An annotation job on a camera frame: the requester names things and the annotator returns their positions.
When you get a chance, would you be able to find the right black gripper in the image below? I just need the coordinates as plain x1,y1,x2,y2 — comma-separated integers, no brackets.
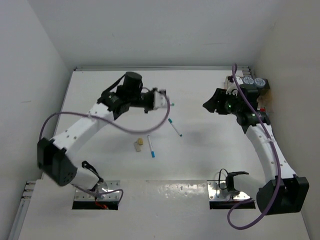
203,88,242,116

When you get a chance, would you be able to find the blue white tape roll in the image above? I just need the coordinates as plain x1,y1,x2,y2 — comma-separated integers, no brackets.
242,76,255,86

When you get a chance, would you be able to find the blue capped marker diagonal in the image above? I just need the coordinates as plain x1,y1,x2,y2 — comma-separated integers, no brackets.
147,134,155,158

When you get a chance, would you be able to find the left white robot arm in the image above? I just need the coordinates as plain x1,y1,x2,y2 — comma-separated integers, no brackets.
37,71,171,200

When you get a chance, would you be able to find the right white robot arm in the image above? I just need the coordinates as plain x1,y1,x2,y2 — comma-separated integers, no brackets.
202,84,310,215

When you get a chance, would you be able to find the yellow eraser block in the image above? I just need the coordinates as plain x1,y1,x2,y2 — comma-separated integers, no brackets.
136,138,144,146

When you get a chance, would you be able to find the clear acrylic organizer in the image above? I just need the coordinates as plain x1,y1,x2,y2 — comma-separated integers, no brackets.
224,75,271,111

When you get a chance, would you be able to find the beige eraser stick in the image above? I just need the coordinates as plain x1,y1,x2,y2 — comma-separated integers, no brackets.
133,142,141,152

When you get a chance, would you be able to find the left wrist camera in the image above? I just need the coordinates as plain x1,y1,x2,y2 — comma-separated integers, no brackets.
153,88,167,110

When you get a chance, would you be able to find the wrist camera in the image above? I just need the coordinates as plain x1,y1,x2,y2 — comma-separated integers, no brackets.
226,83,239,97
153,88,167,110

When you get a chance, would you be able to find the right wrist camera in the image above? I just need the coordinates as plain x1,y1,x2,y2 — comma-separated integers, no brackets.
226,83,239,97

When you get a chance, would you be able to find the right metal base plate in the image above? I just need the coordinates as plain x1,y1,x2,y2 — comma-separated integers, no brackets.
207,180,250,202

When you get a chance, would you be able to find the metal base plate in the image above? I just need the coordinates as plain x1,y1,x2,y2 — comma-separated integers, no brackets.
74,181,123,202
207,180,250,202

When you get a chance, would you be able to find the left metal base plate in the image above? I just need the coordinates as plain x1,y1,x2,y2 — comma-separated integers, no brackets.
74,181,123,202

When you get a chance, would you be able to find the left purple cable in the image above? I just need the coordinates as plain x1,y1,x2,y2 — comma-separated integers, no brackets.
39,87,171,201

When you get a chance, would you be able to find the purple cable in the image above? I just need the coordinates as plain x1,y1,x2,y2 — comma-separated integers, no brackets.
227,63,280,230
39,87,171,201

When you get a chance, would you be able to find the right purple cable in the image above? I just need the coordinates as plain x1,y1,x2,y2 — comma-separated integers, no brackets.
227,63,280,230

